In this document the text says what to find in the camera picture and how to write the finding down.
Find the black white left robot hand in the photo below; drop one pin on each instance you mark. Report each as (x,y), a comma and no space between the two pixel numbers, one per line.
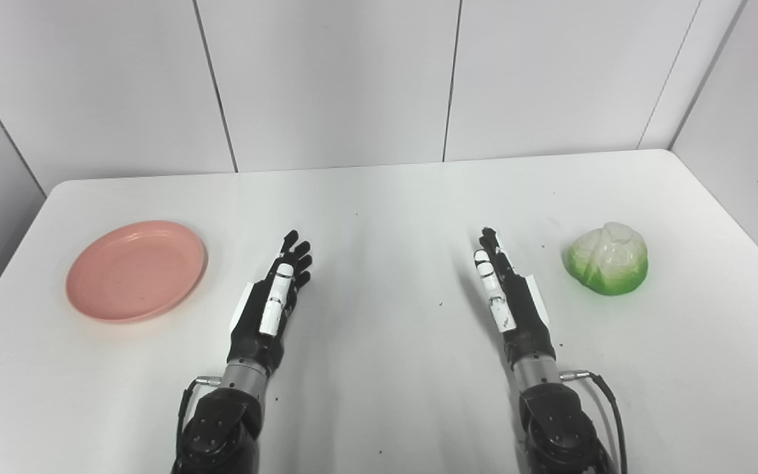
(254,332)

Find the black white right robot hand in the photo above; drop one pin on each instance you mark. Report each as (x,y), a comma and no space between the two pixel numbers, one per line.
(527,316)

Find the green white toy cabbage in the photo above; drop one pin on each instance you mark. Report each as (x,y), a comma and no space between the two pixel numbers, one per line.
(609,263)

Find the pink round plate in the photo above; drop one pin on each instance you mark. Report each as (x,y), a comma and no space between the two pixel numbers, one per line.
(135,271)

